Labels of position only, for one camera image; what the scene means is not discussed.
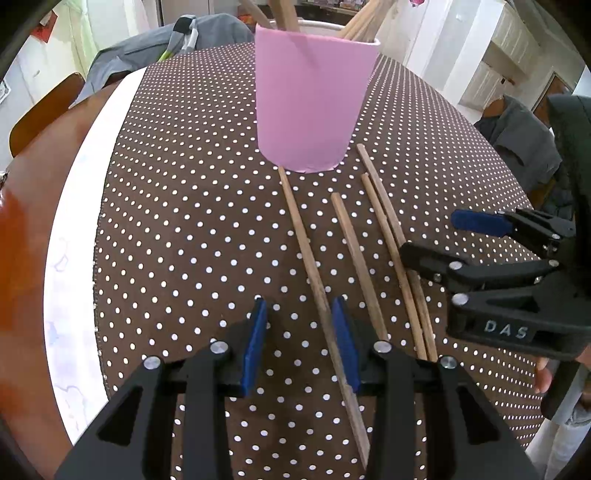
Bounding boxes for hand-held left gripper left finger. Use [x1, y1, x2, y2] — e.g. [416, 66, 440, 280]
[54, 298, 269, 480]

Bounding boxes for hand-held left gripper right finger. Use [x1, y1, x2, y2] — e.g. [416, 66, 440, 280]
[331, 295, 539, 480]

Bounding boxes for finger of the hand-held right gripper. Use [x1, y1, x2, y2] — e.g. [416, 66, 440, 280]
[399, 242, 561, 296]
[451, 210, 578, 254]

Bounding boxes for wooden chopstick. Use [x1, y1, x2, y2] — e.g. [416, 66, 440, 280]
[278, 166, 371, 469]
[360, 173, 429, 361]
[331, 193, 389, 341]
[356, 143, 439, 362]

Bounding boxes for pink cup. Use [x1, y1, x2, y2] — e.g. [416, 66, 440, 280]
[254, 18, 382, 174]

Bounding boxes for bunch of wooden chopsticks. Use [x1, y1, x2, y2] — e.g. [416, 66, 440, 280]
[239, 0, 399, 41]

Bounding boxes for person's right hand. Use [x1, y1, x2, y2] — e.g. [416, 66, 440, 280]
[533, 357, 557, 395]

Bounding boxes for dark grey jacket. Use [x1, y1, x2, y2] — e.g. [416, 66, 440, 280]
[475, 95, 561, 195]

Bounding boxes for brown polka-dot table mat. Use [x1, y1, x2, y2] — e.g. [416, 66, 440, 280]
[92, 25, 550, 480]

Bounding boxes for white cabinets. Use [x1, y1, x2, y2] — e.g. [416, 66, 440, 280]
[443, 0, 583, 121]

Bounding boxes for brown wooden chair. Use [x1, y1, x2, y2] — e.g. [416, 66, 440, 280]
[9, 73, 86, 158]

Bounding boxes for light grey jacket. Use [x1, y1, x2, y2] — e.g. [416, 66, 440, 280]
[76, 13, 254, 104]

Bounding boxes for light green curtain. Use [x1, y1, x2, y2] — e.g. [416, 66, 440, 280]
[60, 0, 100, 79]

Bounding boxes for red diamond wall decoration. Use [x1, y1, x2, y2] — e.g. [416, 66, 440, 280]
[32, 11, 58, 42]

